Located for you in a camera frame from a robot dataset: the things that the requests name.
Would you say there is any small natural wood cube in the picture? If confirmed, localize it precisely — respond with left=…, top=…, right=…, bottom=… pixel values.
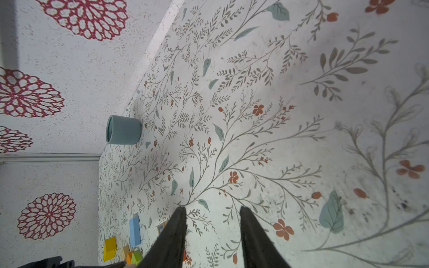
left=121, top=245, right=130, bottom=259

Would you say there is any green rectangular block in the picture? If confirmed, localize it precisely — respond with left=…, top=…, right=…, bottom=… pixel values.
left=131, top=250, right=143, bottom=266

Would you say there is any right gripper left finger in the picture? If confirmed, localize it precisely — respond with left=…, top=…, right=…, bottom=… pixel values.
left=137, top=207, right=187, bottom=268

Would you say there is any blue rectangular block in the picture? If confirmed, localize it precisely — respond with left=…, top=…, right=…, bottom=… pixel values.
left=130, top=217, right=141, bottom=248

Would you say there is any yellow triangular block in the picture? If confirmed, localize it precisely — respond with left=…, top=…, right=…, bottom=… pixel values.
left=103, top=237, right=117, bottom=262

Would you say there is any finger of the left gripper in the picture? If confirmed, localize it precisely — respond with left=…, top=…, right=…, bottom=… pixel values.
left=19, top=256, right=75, bottom=268

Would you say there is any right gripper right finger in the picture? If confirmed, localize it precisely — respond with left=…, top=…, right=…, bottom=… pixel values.
left=240, top=207, right=290, bottom=268

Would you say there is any wood letter F cube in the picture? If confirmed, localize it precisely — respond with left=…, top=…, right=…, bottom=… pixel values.
left=157, top=221, right=168, bottom=234

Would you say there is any teal cup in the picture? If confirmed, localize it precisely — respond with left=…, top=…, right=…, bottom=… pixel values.
left=106, top=115, right=142, bottom=145

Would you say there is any orange rectangular block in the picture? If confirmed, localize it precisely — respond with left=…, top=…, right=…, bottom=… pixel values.
left=126, top=251, right=134, bottom=265

